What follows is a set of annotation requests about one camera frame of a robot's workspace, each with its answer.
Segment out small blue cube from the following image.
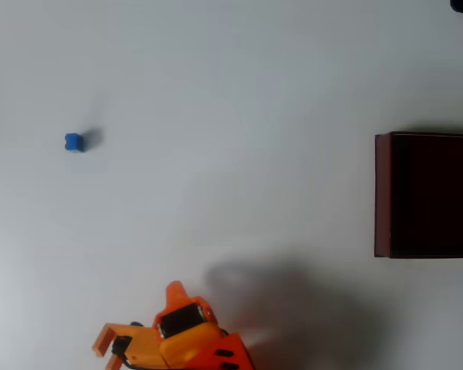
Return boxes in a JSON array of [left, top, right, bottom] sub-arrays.
[[64, 133, 85, 153]]

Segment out dark red open box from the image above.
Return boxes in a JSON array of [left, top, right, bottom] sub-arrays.
[[373, 131, 463, 260]]

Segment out light orange forked camera bracket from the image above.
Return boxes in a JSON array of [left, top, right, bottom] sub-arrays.
[[91, 321, 167, 370]]

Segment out small black camera module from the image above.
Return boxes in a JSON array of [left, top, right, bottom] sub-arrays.
[[113, 335, 134, 354]]

